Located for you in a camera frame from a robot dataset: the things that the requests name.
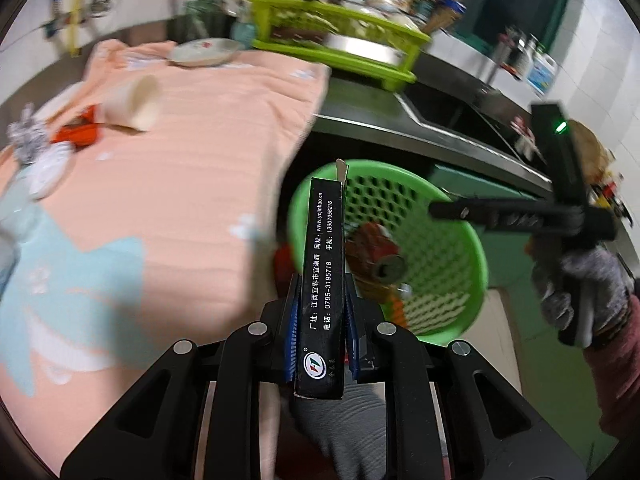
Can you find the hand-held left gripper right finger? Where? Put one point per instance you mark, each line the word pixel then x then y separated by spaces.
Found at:
pixel 352 340

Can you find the silver wrapper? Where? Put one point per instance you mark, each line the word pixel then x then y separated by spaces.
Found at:
pixel 27 135

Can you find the green glass jar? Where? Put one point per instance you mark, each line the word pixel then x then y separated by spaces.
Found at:
pixel 200 20

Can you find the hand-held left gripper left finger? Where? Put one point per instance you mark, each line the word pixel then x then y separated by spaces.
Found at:
pixel 291 330

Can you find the white plate with red print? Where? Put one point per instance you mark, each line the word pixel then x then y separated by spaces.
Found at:
pixel 205 52

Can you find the person's grey trousers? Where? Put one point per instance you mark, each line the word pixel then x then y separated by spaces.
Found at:
pixel 340 435

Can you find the white blue detergent bottle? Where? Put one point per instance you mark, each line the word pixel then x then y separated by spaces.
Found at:
pixel 541 72

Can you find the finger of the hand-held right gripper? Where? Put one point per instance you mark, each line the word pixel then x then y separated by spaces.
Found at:
pixel 490 215

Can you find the black cardboard box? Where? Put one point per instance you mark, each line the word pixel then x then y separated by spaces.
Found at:
pixel 320 260

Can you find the white plastic lid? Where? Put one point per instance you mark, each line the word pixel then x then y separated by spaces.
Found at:
pixel 50 170

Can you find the stacked patterned bowls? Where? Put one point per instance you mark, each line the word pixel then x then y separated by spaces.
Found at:
pixel 384 2

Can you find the green cabinet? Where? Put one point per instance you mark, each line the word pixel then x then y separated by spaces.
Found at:
pixel 500 260

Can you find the green plastic basket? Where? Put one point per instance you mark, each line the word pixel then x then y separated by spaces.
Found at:
pixel 450 280

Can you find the teal soap bottle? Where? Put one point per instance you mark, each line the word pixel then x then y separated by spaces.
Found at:
pixel 242 30

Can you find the crushed red can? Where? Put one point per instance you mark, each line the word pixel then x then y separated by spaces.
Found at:
pixel 370 245

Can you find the green plastic dish rack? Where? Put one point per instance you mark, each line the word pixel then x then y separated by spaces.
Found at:
pixel 300 15

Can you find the person's right forearm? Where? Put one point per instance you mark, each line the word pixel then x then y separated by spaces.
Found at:
pixel 617 385

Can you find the orange printed towel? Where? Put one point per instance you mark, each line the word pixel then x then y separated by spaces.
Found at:
pixel 200 170

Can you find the cream paper cup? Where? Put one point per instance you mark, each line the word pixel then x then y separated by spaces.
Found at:
pixel 135 105

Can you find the steel sink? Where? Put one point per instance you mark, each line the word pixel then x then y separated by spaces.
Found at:
pixel 460 120

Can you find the red wrapper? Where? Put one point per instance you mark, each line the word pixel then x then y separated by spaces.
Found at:
pixel 75 132

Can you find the person's right hand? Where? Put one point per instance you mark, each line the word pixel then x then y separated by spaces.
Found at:
pixel 607 285

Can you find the blue label bottle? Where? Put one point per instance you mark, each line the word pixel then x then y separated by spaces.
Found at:
pixel 454 7

